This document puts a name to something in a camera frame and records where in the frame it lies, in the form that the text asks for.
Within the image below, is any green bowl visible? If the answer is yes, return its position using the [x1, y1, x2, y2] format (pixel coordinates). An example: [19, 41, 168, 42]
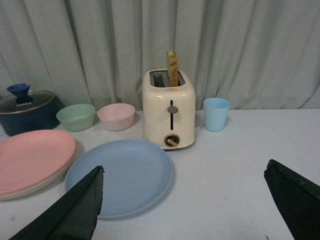
[56, 103, 96, 132]

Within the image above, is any dark blue saucepan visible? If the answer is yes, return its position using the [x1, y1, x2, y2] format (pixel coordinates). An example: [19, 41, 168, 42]
[0, 96, 64, 137]

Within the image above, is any pink plate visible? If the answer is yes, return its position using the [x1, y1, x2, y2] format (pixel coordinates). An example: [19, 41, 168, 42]
[0, 130, 76, 196]

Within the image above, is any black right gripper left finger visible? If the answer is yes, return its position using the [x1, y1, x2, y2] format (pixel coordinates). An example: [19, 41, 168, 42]
[11, 166, 104, 240]

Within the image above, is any blue plate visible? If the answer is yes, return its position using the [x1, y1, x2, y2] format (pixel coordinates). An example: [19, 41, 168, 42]
[65, 139, 174, 220]

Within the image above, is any beige plate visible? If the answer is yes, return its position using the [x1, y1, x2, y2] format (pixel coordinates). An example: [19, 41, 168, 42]
[0, 153, 75, 201]

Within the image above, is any pink bowl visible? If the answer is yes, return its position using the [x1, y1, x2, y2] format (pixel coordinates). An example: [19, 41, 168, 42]
[97, 103, 135, 131]

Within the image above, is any cream toaster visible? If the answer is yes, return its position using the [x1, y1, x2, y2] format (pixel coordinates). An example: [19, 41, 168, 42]
[142, 69, 196, 150]

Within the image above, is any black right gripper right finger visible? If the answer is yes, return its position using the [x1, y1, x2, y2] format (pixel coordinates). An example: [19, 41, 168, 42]
[264, 159, 320, 240]

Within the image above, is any glass pot lid blue knob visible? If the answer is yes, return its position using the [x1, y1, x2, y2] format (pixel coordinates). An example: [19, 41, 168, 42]
[0, 83, 55, 115]

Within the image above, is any grey curtain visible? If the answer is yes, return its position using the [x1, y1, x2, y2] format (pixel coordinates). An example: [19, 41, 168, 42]
[0, 0, 320, 110]

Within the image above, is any toast slice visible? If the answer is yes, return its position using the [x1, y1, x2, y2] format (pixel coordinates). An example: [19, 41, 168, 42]
[166, 50, 179, 87]

